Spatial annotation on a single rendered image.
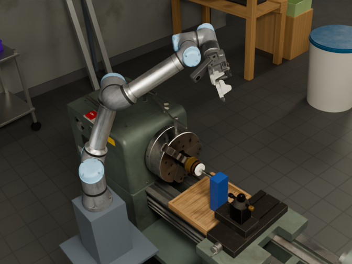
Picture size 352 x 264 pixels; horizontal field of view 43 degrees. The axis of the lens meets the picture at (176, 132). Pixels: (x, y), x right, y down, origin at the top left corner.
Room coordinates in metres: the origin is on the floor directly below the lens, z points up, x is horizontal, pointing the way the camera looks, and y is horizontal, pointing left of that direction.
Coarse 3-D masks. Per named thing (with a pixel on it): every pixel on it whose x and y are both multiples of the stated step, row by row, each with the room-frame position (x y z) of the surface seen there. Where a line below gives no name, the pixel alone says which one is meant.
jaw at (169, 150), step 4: (164, 144) 1.95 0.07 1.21; (164, 148) 1.93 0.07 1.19; (168, 148) 1.93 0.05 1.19; (172, 148) 1.92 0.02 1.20; (168, 152) 1.91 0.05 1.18; (172, 152) 1.90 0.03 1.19; (176, 152) 1.91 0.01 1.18; (172, 156) 1.89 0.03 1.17; (176, 156) 1.90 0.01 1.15; (180, 156) 1.90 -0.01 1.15; (184, 156) 1.92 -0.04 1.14; (180, 160) 1.90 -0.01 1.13; (184, 160) 1.89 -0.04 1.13
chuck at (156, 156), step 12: (168, 132) 2.02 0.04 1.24; (180, 132) 2.01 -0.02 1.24; (156, 144) 1.97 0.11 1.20; (168, 144) 1.93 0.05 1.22; (180, 144) 1.98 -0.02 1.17; (192, 144) 2.04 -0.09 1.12; (156, 156) 1.92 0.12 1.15; (168, 156) 1.92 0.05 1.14; (156, 168) 1.90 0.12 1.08; (168, 168) 1.92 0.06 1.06; (168, 180) 1.91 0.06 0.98
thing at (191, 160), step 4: (188, 160) 1.90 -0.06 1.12; (192, 160) 1.90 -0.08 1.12; (196, 160) 1.90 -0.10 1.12; (184, 164) 1.91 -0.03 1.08; (188, 164) 1.88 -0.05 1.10; (192, 164) 1.88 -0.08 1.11; (196, 164) 1.87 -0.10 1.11; (188, 168) 1.87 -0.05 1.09; (192, 168) 1.86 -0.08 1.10; (192, 172) 1.86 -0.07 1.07
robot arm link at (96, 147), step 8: (104, 80) 1.81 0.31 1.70; (112, 80) 1.78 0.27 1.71; (120, 80) 1.80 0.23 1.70; (104, 88) 1.74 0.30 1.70; (104, 112) 1.76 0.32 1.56; (112, 112) 1.77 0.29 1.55; (96, 120) 1.78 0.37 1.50; (104, 120) 1.76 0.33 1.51; (112, 120) 1.78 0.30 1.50; (96, 128) 1.77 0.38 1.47; (104, 128) 1.76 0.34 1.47; (96, 136) 1.76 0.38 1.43; (104, 136) 1.76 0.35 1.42; (88, 144) 1.78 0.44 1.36; (96, 144) 1.75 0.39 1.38; (104, 144) 1.77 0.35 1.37; (88, 152) 1.75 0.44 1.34; (96, 152) 1.74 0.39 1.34; (104, 152) 1.76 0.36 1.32; (104, 160) 1.77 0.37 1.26
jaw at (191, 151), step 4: (196, 144) 2.04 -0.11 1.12; (200, 144) 2.04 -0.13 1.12; (192, 148) 2.02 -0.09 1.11; (196, 148) 2.01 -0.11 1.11; (200, 148) 2.03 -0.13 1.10; (184, 152) 1.99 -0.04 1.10; (188, 152) 1.99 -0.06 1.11; (192, 152) 1.98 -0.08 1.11; (196, 152) 1.98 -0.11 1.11; (188, 156) 1.98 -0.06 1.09; (192, 156) 1.95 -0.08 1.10; (196, 156) 1.95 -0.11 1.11
